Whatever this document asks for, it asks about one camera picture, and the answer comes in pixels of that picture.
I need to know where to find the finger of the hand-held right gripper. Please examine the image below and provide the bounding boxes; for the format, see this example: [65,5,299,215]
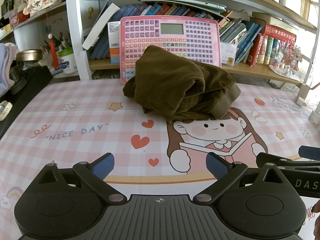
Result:
[298,145,320,160]
[255,152,320,174]

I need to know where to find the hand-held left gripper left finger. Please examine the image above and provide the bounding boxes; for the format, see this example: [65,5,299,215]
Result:
[37,152,128,204]

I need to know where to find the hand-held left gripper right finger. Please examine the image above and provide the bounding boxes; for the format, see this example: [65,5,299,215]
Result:
[192,152,284,204]

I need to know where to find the olive brown pants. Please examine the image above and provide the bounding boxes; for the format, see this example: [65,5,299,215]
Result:
[122,44,241,124]

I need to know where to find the pink checked printed desk mat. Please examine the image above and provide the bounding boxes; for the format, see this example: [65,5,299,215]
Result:
[0,79,320,240]

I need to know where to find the carousel ornament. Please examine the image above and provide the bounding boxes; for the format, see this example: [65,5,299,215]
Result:
[269,40,304,77]

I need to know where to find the black box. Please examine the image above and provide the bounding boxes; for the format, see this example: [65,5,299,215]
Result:
[0,65,53,140]

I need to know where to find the white plastic jar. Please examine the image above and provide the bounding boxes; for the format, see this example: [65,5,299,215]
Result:
[58,47,79,75]

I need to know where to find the white box with yellow print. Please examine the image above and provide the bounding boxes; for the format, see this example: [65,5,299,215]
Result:
[220,41,238,67]

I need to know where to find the white wrist watch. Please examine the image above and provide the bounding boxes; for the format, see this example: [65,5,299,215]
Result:
[0,100,13,122]

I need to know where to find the standing hardcover books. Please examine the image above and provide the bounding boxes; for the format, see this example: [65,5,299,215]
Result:
[246,34,281,67]

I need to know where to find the blue and orange box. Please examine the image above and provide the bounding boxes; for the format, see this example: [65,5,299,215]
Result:
[107,21,122,64]

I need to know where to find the dark round tin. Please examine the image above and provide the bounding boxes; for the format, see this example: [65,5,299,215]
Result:
[9,66,27,95]

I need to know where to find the red hardcover book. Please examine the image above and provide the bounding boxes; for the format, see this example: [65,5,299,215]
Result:
[261,22,297,43]

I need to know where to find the white wooden bookshelf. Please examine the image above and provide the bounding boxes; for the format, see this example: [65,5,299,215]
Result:
[0,0,320,90]

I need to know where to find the red tassel ornament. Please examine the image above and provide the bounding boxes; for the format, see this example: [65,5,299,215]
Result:
[47,7,58,69]

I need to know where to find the bunch of pens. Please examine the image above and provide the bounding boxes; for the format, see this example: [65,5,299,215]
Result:
[41,31,73,53]

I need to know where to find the row of blue books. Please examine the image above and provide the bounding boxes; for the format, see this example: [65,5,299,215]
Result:
[90,2,264,64]

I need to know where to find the brass round tin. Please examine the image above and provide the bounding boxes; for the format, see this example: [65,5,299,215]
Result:
[15,49,43,63]

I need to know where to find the pink learning tablet toy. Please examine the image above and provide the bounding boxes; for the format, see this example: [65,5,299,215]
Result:
[119,16,222,84]

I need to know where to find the tan thick book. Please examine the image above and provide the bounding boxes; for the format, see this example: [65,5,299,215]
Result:
[250,11,299,34]

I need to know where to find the lavender cloth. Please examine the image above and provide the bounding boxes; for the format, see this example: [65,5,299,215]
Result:
[0,42,18,97]

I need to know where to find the teal flat folder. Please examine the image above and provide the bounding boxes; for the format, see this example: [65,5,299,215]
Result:
[135,0,227,12]

